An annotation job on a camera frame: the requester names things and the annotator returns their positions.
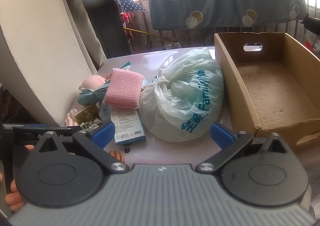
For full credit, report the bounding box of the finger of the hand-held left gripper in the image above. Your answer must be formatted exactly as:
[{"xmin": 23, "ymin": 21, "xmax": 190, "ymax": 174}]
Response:
[{"xmin": 12, "ymin": 123, "xmax": 50, "ymax": 129}]

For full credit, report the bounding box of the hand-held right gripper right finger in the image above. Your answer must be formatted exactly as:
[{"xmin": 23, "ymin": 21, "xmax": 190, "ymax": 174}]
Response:
[{"xmin": 196, "ymin": 122, "xmax": 288, "ymax": 175}]

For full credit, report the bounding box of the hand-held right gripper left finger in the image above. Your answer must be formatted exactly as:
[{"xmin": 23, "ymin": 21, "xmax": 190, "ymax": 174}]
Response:
[{"xmin": 32, "ymin": 122, "xmax": 130, "ymax": 174}]

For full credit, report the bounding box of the blue edged label packet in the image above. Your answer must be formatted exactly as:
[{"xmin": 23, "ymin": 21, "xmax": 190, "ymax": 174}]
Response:
[{"xmin": 110, "ymin": 104, "xmax": 147, "ymax": 145}]

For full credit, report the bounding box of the light blue cloth bundle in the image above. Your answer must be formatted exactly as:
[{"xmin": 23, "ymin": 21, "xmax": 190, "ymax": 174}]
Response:
[{"xmin": 77, "ymin": 82, "xmax": 110, "ymax": 106}]

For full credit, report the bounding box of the pink knit cloth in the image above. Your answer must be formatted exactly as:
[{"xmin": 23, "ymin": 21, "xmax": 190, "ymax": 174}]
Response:
[{"xmin": 103, "ymin": 68, "xmax": 145, "ymax": 109}]

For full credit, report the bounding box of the pink plush toy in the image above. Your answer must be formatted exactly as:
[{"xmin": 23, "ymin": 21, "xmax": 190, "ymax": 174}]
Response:
[{"xmin": 78, "ymin": 75, "xmax": 107, "ymax": 91}]

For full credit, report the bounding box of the pale green plastic bag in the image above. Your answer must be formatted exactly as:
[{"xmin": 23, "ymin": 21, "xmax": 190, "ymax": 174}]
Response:
[{"xmin": 139, "ymin": 48, "xmax": 224, "ymax": 142}]

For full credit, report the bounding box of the brown cardboard box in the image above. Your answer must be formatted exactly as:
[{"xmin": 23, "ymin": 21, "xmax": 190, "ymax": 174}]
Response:
[{"xmin": 214, "ymin": 32, "xmax": 320, "ymax": 152}]

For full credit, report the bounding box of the person's left hand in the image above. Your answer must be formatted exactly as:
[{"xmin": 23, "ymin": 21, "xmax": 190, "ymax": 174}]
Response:
[{"xmin": 0, "ymin": 144, "xmax": 35, "ymax": 213}]

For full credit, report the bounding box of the green patterned scrunchie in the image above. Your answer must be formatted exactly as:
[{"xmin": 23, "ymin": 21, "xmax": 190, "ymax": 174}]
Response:
[{"xmin": 79, "ymin": 120, "xmax": 102, "ymax": 132}]

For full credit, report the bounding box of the gold snack packet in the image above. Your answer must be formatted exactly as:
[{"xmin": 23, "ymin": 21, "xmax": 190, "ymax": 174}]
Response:
[{"xmin": 75, "ymin": 104, "xmax": 98, "ymax": 124}]

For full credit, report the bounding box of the dark cabinet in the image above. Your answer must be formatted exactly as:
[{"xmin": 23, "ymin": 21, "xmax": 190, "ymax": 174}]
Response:
[{"xmin": 78, "ymin": 0, "xmax": 132, "ymax": 57}]

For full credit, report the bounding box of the yellow stick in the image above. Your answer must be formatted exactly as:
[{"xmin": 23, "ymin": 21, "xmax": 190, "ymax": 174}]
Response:
[{"xmin": 124, "ymin": 28, "xmax": 164, "ymax": 40}]

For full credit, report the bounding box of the pink floral garment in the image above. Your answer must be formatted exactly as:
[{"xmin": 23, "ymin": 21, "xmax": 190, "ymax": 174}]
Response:
[{"xmin": 119, "ymin": 12, "xmax": 135, "ymax": 43}]

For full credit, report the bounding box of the star print cloth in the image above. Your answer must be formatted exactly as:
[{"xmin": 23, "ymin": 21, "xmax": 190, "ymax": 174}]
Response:
[{"xmin": 105, "ymin": 0, "xmax": 147, "ymax": 13}]

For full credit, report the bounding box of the dark metal object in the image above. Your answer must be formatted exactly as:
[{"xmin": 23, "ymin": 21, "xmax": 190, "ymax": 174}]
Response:
[{"xmin": 303, "ymin": 14, "xmax": 314, "ymax": 30}]

